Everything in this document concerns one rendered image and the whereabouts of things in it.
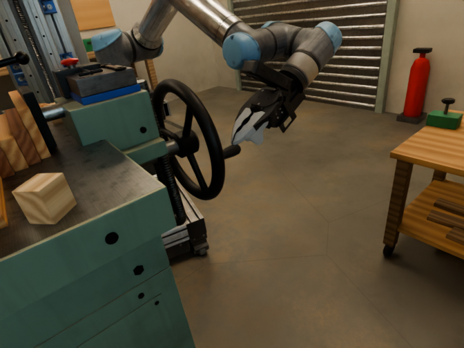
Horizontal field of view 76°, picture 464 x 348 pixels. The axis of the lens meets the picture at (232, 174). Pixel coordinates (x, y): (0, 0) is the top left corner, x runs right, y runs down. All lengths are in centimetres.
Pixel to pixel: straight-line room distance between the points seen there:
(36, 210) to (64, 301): 17
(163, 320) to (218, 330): 71
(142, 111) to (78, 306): 32
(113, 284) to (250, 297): 93
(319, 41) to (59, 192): 60
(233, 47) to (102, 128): 32
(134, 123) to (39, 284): 31
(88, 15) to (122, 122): 357
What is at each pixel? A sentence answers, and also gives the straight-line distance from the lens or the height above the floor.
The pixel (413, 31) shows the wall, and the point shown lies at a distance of 314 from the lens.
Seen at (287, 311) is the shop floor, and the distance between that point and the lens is 131.
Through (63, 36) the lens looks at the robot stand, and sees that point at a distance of 143.
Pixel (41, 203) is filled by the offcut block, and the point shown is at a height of 93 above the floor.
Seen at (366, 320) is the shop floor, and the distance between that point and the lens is 133.
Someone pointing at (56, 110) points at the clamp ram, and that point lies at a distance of 59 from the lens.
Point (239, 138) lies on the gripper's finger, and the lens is 62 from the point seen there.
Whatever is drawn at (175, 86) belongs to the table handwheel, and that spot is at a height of 95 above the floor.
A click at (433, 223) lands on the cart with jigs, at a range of 152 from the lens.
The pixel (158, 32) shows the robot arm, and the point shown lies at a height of 102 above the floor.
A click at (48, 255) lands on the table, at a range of 34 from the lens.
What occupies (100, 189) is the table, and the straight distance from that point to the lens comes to 39.
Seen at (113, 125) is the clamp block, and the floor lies 92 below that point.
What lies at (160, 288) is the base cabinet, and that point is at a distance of 54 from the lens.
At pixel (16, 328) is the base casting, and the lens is 49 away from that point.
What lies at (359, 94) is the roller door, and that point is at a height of 15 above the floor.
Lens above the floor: 107
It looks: 29 degrees down
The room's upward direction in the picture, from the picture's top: 8 degrees counter-clockwise
